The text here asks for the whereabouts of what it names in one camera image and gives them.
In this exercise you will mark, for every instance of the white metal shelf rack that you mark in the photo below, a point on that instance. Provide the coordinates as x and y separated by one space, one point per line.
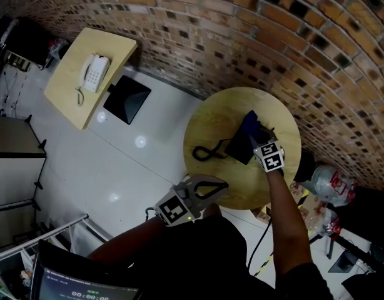
38 239

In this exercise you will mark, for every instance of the large clear plastic bag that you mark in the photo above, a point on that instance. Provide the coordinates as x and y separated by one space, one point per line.
326 183

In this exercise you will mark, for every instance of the black computer monitor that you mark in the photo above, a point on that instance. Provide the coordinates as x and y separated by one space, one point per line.
85 286

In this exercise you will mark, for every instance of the blue cloth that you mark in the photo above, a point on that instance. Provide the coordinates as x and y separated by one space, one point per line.
250 120

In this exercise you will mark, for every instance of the small clear plastic bag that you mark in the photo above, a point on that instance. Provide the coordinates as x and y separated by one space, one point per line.
331 222

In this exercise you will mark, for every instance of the square wooden table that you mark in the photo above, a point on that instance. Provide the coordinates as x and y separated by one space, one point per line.
70 105

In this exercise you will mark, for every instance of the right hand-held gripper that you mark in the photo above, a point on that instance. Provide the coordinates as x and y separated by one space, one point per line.
270 156

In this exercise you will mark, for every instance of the round wooden table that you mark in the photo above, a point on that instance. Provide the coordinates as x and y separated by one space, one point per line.
229 105

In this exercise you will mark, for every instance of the person's left forearm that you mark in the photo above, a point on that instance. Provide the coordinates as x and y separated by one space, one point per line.
132 237

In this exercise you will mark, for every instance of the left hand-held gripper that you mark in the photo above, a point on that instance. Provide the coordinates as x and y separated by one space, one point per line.
176 208

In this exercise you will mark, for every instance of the printed cardboard box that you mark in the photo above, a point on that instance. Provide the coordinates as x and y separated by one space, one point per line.
311 206

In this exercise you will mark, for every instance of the person's right forearm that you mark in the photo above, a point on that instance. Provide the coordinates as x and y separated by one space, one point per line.
285 223

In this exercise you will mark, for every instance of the white telephone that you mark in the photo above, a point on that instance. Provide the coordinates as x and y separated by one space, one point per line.
93 73

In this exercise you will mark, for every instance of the black low cabinet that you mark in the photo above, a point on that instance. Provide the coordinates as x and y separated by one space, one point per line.
26 42

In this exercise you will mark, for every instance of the black desk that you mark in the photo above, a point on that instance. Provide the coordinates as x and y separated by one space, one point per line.
373 217

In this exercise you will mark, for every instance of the black trash bin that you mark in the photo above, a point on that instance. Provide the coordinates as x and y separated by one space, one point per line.
306 167

